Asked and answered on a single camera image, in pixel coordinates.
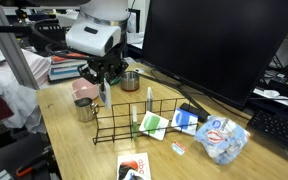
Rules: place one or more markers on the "silver cup with handle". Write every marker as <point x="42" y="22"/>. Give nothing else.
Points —
<point x="86" y="109"/>

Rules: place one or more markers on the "large black monitor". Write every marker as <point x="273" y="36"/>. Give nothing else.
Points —
<point x="220" y="47"/>

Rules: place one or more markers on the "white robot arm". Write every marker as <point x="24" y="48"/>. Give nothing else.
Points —
<point x="100" y="31"/>

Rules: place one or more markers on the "brown metal tin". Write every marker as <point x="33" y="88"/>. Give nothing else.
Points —
<point x="130" y="81"/>

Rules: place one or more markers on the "small white blue book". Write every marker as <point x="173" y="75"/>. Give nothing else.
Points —
<point x="106" y="96"/>

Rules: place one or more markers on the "black keyboard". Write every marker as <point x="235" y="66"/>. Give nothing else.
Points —
<point x="273" y="126"/>

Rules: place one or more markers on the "black monitor stand base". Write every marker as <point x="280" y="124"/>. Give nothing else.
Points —
<point x="203" y="114"/>

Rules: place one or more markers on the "grey metal frame post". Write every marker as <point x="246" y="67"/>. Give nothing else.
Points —
<point x="14" y="55"/>

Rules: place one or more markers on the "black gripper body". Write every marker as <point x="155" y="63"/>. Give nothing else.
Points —
<point x="98" y="69"/>

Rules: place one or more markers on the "white green book in rack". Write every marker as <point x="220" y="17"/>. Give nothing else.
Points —
<point x="134" y="122"/>

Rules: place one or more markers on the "pink bowl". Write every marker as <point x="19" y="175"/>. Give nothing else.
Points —
<point x="83" y="88"/>

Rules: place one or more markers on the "green round lid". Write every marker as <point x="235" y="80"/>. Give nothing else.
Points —
<point x="117" y="80"/>

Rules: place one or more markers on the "white green square book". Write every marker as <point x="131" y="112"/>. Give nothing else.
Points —
<point x="154" y="126"/>

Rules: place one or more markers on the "orange handled tool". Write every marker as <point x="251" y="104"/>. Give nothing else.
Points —
<point x="34" y="165"/>

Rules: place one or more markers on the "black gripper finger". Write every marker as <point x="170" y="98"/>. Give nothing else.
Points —
<point x="112" y="81"/>
<point x="102" y="86"/>

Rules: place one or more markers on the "small red white sticker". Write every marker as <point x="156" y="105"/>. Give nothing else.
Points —
<point x="178" y="148"/>

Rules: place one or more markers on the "blue white plastic bag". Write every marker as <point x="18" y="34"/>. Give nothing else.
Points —
<point x="222" y="138"/>

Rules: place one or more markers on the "red black abc book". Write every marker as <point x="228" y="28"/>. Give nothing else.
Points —
<point x="133" y="167"/>

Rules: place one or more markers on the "black wire rack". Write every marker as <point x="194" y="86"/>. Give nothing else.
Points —
<point x="116" y="124"/>

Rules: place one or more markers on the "thin white upright book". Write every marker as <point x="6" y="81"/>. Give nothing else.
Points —
<point x="149" y="104"/>

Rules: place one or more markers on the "white blue square book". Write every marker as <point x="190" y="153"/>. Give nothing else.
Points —
<point x="184" y="121"/>

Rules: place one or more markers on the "stack of books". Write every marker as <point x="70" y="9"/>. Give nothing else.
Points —
<point x="63" y="68"/>

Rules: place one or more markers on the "white cloth pile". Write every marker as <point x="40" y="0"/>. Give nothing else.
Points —
<point x="22" y="100"/>

